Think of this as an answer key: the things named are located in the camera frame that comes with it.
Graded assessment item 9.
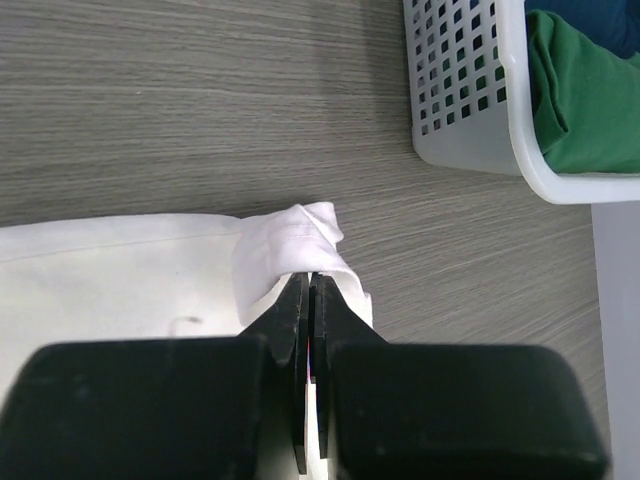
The rolled navy t shirt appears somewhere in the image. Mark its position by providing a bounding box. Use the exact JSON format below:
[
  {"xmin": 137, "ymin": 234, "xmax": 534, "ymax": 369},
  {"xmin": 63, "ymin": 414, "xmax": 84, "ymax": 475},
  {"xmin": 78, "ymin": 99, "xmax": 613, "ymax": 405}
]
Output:
[{"xmin": 525, "ymin": 0, "xmax": 639, "ymax": 59}]

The rolled green t shirt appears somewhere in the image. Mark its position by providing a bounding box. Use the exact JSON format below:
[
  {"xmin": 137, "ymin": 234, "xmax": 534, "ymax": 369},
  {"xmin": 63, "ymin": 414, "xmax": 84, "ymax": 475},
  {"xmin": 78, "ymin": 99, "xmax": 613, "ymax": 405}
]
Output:
[{"xmin": 527, "ymin": 10, "xmax": 639, "ymax": 174}]

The white t shirt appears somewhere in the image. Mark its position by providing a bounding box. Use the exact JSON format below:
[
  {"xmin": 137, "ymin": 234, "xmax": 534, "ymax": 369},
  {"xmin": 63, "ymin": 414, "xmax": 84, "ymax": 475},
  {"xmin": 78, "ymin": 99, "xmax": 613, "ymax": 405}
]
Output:
[{"xmin": 0, "ymin": 200, "xmax": 375, "ymax": 480}]

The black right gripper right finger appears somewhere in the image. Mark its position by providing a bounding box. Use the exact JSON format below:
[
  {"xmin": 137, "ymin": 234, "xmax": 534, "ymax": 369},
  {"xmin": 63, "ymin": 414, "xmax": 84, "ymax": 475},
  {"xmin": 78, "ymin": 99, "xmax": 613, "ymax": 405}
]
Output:
[{"xmin": 309, "ymin": 274, "xmax": 610, "ymax": 479}]

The white plastic basket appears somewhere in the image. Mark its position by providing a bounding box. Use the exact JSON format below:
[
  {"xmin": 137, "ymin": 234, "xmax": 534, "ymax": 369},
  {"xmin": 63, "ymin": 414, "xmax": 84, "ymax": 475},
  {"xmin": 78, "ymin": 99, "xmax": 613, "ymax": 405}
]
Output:
[{"xmin": 403, "ymin": 1, "xmax": 639, "ymax": 205}]

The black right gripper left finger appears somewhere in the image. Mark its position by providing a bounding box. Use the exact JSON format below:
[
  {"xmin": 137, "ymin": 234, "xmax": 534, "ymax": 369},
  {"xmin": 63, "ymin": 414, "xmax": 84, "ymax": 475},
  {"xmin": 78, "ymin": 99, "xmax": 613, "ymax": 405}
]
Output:
[{"xmin": 1, "ymin": 274, "xmax": 310, "ymax": 479}]

